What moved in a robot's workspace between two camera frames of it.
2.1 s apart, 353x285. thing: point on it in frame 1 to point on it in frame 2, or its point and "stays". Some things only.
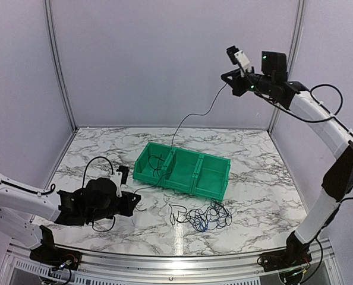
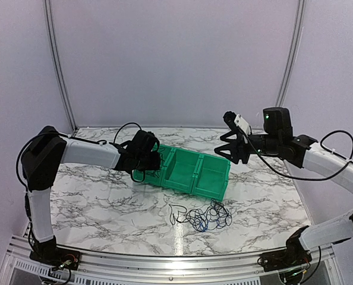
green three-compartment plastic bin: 188,171 stays
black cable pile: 214,216 stays
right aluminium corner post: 291,66 stays
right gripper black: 237,89 to 237,146
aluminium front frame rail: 174,267 stays
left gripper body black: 125,210 to 144,164
